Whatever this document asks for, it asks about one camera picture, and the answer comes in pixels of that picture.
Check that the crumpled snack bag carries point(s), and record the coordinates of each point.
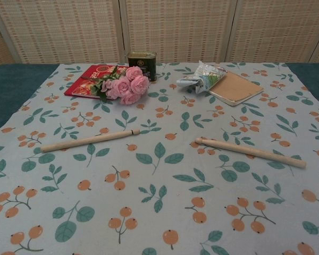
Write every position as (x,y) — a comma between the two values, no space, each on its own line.
(202,78)

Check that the woven folding screen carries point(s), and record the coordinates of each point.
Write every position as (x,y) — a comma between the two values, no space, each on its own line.
(159,29)

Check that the dark green tin can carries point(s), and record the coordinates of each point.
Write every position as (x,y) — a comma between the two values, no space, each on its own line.
(142,65)

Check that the pink artificial rose bouquet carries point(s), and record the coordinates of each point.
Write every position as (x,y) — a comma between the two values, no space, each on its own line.
(127,83)

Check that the brown worn notebook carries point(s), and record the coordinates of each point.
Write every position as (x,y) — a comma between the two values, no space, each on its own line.
(236,89)

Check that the floral printed tablecloth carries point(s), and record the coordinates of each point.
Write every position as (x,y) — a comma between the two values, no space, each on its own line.
(159,186)

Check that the red book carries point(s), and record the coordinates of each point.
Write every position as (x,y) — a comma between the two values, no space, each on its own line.
(82,85)

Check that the wooden stick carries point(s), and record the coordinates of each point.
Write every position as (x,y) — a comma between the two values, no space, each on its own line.
(87,140)
(250,152)

